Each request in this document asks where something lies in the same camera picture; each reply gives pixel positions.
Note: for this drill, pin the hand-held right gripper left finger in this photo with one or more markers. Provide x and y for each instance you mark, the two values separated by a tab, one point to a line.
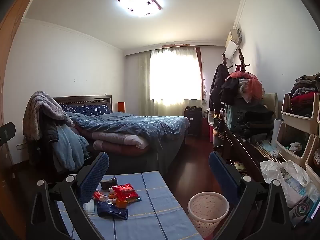
93	177

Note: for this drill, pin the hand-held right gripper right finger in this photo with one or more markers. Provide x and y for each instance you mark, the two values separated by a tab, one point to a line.
222	172

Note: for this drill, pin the white tissue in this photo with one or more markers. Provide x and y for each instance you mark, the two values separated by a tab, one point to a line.
89	207

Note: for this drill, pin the small black box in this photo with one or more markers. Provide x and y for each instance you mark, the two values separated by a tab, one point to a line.
108	183

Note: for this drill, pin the small red wrapper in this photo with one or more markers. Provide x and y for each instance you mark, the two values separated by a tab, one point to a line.
98	195

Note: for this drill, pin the dark wooden dresser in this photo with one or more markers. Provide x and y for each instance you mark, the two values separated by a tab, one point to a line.
240	150

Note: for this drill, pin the red snack packet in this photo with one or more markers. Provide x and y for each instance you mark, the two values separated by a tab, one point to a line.
125	192

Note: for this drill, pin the dark blue snack packet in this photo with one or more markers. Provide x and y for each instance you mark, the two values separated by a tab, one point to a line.
112	210

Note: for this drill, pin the orange wrapper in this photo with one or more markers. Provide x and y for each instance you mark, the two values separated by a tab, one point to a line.
122	203

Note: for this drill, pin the light blue fleece robe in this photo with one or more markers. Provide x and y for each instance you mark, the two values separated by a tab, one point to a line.
68	147

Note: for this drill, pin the dark padded jacket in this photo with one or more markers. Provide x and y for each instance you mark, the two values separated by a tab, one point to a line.
50	132

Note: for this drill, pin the folded pink quilt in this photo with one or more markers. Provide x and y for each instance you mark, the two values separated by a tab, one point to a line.
120	141

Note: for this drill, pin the folded red quilt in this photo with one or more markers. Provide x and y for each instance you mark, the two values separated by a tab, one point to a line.
130	151

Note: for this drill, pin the grey knitted blanket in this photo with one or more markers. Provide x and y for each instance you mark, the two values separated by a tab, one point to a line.
42	105

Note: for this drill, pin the red box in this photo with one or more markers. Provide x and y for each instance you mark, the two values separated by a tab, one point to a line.
207	128

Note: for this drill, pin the teal cloth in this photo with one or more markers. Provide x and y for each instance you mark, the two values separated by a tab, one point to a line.
228	116

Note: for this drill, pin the white container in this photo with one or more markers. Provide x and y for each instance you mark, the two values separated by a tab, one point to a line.
211	116

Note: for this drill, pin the pile of dark clothes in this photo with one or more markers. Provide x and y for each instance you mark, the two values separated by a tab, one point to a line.
252	122

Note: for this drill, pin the black suitcase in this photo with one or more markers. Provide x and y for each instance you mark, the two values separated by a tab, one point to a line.
193	120

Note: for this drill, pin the blue plaid tablecloth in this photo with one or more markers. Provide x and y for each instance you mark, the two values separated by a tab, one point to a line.
155	205

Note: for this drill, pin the blue star print pillow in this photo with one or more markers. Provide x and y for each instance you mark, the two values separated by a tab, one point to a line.
87	109

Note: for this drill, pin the beige storage bin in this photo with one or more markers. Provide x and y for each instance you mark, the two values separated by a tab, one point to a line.
313	170
290	156
300	123

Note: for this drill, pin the blue patterned duvet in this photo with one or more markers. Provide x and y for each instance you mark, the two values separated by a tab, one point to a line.
140	125

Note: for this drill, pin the white plastic bag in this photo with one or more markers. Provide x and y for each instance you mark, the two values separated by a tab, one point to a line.
292	180

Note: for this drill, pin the orange box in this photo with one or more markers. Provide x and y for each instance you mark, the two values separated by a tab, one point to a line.
121	107

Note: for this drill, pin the dark wooden bed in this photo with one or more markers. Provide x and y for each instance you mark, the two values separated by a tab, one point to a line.
82	98

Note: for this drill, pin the black hanging jacket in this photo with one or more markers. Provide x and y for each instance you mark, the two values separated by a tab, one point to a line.
217	85

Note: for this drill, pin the red orange cloth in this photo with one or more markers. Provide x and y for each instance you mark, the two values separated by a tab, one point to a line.
255	82

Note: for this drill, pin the sheer cream curtain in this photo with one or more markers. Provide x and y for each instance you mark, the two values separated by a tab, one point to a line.
145	80

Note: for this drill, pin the pile of folded clothes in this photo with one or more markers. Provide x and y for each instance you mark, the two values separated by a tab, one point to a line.
303	95

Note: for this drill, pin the wooden coat rack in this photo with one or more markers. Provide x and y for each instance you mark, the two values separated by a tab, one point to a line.
241	57

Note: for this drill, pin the white air conditioner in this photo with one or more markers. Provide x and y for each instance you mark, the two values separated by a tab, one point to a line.
232	46

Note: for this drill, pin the square ceiling light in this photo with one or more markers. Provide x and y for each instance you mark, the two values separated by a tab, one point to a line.
138	1

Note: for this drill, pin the wall socket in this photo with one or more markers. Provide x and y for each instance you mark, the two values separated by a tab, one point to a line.
21	146

